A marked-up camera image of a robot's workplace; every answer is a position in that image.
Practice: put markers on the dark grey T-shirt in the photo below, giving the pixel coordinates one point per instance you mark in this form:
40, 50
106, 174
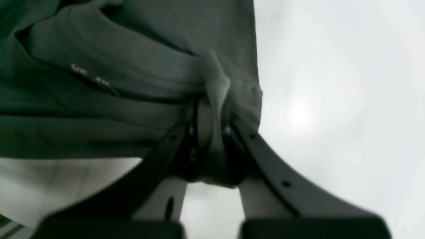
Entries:
108, 78

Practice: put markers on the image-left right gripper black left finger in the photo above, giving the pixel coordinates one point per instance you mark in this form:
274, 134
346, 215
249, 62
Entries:
147, 202

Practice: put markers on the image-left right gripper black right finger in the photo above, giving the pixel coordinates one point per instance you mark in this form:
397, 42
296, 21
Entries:
280, 203

